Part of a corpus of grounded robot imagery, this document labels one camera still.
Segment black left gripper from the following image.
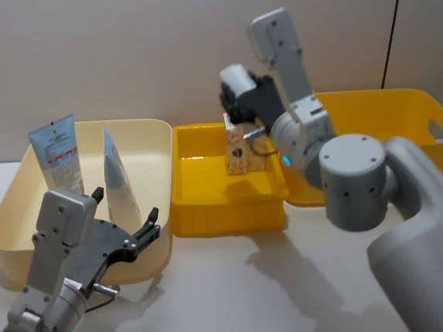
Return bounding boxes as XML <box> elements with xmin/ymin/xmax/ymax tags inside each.
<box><xmin>55</xmin><ymin>182</ymin><xmax>167</xmax><ymax>301</ymax></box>

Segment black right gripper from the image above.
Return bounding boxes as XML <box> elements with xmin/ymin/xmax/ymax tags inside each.
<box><xmin>216</xmin><ymin>67</ymin><xmax>293</xmax><ymax>132</ymax></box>

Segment pale grey rounded item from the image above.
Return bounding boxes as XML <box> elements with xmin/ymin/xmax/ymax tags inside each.
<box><xmin>218</xmin><ymin>63</ymin><xmax>258</xmax><ymax>98</ymax></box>

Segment white and blue tube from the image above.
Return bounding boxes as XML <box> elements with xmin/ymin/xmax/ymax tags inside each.
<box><xmin>99</xmin><ymin>124</ymin><xmax>143</xmax><ymax>228</ymax></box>

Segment cream plastic bin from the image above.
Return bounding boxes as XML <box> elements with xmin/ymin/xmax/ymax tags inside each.
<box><xmin>0</xmin><ymin>113</ymin><xmax>186</xmax><ymax>296</ymax></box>

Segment small patterned cardboard box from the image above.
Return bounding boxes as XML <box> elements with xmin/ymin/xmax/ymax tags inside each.
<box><xmin>222</xmin><ymin>110</ymin><xmax>269</xmax><ymax>177</ymax></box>

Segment blue cosmetic tube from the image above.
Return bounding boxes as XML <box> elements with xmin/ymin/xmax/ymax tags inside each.
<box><xmin>26</xmin><ymin>112</ymin><xmax>86</xmax><ymax>198</ymax></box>

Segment shallow yellow plastic tray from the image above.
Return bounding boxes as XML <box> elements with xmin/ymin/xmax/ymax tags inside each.
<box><xmin>162</xmin><ymin>115</ymin><xmax>294</xmax><ymax>240</ymax></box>

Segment right gripper thin dark cable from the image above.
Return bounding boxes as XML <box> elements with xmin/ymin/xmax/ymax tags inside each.
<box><xmin>242</xmin><ymin>126</ymin><xmax>280</xmax><ymax>159</ymax></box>

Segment gripper thin dark cable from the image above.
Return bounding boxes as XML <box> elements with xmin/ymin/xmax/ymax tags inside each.
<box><xmin>83</xmin><ymin>281</ymin><xmax>123</xmax><ymax>313</ymax></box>
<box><xmin>242</xmin><ymin>126</ymin><xmax>280</xmax><ymax>159</ymax></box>

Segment left gripper thin dark cable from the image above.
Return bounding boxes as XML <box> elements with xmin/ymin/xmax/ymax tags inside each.
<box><xmin>83</xmin><ymin>281</ymin><xmax>123</xmax><ymax>313</ymax></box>

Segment yellow plastic bin with handle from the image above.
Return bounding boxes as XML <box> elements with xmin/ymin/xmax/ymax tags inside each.
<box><xmin>276</xmin><ymin>81</ymin><xmax>443</xmax><ymax>210</ymax></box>

